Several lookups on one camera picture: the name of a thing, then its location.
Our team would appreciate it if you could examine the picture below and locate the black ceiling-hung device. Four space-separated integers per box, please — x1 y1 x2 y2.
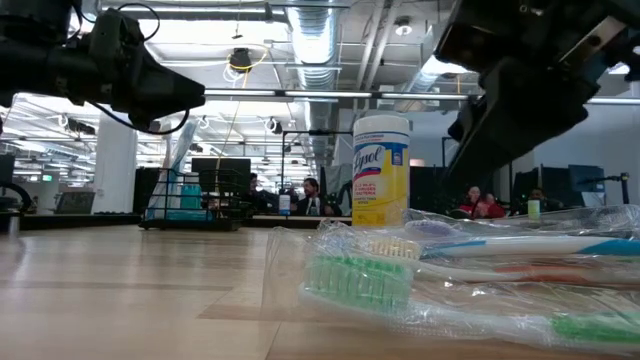
228 47 254 75

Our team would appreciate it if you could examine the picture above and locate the dark monitor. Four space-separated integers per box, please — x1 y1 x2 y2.
513 166 571 206

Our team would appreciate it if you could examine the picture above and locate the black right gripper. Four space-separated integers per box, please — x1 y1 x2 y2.
434 0 640 189

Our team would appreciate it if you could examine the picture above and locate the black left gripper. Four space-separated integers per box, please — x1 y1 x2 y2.
54 47 206 132

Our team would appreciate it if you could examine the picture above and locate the black wire caddy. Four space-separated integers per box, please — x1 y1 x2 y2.
139 167 244 232

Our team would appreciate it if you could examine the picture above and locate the yellow Lysol wipes canister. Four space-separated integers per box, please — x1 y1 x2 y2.
351 114 411 229

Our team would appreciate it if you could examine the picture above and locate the teal mouthwash bottle white cap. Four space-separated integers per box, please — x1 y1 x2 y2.
179 173 203 211
149 209 215 222

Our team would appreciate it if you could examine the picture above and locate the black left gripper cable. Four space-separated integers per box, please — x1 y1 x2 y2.
84 99 192 137

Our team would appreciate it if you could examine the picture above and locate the blue-grey monitor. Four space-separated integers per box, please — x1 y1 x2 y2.
568 164 606 194

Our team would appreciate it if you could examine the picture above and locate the long ceiling light strip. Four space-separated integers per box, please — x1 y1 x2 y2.
202 88 640 106

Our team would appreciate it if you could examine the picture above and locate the black boom stand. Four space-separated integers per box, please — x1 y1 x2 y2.
579 172 632 204

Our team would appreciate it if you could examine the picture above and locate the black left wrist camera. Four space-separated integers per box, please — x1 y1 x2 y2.
89 8 151 56

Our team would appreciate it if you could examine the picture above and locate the black cabinet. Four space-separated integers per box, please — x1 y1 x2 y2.
133 167 166 216

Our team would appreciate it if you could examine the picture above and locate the blue toothbrush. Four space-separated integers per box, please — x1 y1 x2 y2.
167 119 200 214
369 234 640 261

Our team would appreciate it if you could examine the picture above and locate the purple toothbrush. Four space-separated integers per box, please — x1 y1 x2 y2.
404 219 454 237

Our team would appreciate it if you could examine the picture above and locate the black monitor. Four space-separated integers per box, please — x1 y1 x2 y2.
191 157 252 195

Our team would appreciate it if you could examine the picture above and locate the white square column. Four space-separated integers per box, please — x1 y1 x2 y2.
92 112 139 215

